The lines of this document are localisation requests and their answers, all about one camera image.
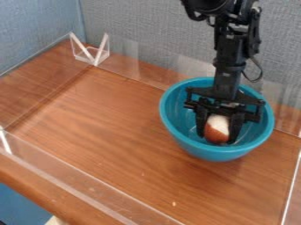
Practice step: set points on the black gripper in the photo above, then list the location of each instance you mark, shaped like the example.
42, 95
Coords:
224, 99

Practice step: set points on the brown and white toy mushroom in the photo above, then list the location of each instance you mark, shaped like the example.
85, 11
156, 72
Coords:
217, 129

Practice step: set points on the blue plastic bowl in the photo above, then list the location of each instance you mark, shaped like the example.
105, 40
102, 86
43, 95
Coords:
178, 120

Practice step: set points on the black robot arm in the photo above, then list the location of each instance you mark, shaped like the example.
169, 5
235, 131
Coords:
235, 18

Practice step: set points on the clear acrylic back barrier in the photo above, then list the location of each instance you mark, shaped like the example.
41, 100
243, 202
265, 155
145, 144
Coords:
161, 68

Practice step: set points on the clear acrylic barrier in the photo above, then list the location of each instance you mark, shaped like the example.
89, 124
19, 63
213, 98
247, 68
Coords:
78, 197
161, 68

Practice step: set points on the clear acrylic front barrier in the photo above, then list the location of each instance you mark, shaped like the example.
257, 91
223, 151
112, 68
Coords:
78, 197

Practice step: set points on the clear acrylic corner bracket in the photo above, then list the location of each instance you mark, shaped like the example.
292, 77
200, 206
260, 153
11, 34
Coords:
91, 55

